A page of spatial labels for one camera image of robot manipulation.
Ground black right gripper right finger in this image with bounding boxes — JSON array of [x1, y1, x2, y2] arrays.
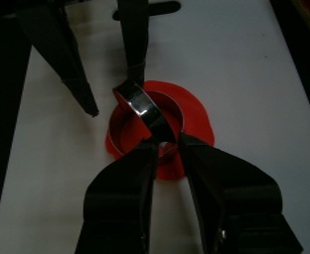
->
[[178, 132, 305, 254]]

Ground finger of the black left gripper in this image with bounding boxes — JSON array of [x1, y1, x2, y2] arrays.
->
[[12, 0, 100, 118], [116, 0, 150, 87]]

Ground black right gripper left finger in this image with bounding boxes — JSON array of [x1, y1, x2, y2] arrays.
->
[[75, 138, 161, 254]]

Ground round metal ring cutter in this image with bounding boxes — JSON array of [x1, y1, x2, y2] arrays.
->
[[108, 78, 187, 167]]

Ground white cutting board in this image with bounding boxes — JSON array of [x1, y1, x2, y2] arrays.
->
[[0, 0, 310, 254]]

